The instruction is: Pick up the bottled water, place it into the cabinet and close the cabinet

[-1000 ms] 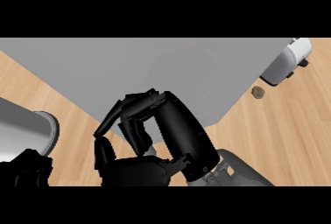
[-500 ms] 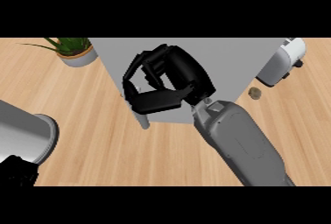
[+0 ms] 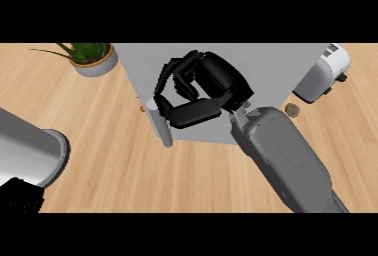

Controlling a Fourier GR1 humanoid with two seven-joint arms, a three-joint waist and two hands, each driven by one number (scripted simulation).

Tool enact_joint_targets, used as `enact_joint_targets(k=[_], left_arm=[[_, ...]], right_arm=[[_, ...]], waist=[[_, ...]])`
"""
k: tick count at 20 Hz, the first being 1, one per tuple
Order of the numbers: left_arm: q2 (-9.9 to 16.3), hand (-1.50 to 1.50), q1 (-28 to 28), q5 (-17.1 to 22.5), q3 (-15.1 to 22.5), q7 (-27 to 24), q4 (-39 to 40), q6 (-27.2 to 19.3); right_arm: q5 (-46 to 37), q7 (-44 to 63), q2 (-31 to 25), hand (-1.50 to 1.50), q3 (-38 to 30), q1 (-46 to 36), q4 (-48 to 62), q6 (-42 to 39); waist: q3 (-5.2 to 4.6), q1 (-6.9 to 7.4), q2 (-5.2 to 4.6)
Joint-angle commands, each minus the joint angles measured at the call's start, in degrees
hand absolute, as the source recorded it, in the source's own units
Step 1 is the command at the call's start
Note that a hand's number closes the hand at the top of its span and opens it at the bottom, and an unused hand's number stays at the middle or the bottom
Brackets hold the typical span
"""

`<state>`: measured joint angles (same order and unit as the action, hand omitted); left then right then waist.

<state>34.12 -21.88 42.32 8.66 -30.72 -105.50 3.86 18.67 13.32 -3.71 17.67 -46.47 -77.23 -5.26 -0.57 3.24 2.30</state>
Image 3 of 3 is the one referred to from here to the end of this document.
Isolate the black block-shaped object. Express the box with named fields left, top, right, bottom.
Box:
left=0, top=176, right=46, bottom=213

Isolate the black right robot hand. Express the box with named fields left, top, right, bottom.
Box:
left=152, top=49, right=257, bottom=130

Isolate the small brown round knob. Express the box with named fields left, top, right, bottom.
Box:
left=283, top=102, right=302, bottom=118

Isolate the green plant in grey pot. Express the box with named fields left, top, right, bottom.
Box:
left=28, top=43, right=119, bottom=79

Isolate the silver cylindrical appliance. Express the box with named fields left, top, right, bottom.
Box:
left=0, top=107, right=72, bottom=188

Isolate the white toaster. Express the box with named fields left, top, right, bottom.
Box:
left=291, top=43, right=353, bottom=105

